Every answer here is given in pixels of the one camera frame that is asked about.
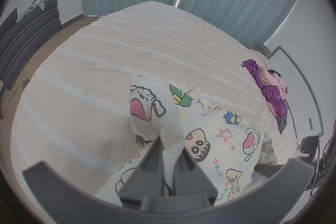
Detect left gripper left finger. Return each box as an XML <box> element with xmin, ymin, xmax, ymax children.
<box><xmin>118</xmin><ymin>136</ymin><xmax>165</xmax><ymax>205</ymax></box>

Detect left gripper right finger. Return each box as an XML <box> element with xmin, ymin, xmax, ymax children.
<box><xmin>173</xmin><ymin>146</ymin><xmax>219</xmax><ymax>200</ymax></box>

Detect white printed pyjama top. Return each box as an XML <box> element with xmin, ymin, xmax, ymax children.
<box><xmin>94</xmin><ymin>75</ymin><xmax>279</xmax><ymax>207</ymax></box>

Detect dark grey garment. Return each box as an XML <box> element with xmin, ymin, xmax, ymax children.
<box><xmin>275</xmin><ymin>110</ymin><xmax>289</xmax><ymax>135</ymax></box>

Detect purple satin garment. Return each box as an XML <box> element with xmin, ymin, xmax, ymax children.
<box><xmin>242</xmin><ymin>59</ymin><xmax>289</xmax><ymax>119</ymax></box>

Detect pink garment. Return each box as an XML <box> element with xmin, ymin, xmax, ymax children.
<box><xmin>258</xmin><ymin>68</ymin><xmax>288</xmax><ymax>117</ymax></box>

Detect bed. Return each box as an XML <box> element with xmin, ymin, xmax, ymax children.
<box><xmin>10</xmin><ymin>0</ymin><xmax>325</xmax><ymax>205</ymax></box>

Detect black garment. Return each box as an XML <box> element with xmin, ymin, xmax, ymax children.
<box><xmin>267</xmin><ymin>69</ymin><xmax>283</xmax><ymax>79</ymax></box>

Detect pale pink pillow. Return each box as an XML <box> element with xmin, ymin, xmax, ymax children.
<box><xmin>248</xmin><ymin>48</ymin><xmax>271</xmax><ymax>71</ymax></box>

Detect grey bedside table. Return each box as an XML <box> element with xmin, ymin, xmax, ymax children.
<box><xmin>244</xmin><ymin>41</ymin><xmax>271</xmax><ymax>57</ymax></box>

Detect black padded furniture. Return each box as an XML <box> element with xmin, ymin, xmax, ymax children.
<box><xmin>0</xmin><ymin>0</ymin><xmax>62</xmax><ymax>93</ymax></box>

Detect crumpled grey cloth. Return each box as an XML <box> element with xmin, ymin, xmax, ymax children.
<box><xmin>20</xmin><ymin>0</ymin><xmax>52</xmax><ymax>19</ymax></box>

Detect black cable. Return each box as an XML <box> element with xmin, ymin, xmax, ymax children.
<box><xmin>0</xmin><ymin>83</ymin><xmax>26</xmax><ymax>120</ymax></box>

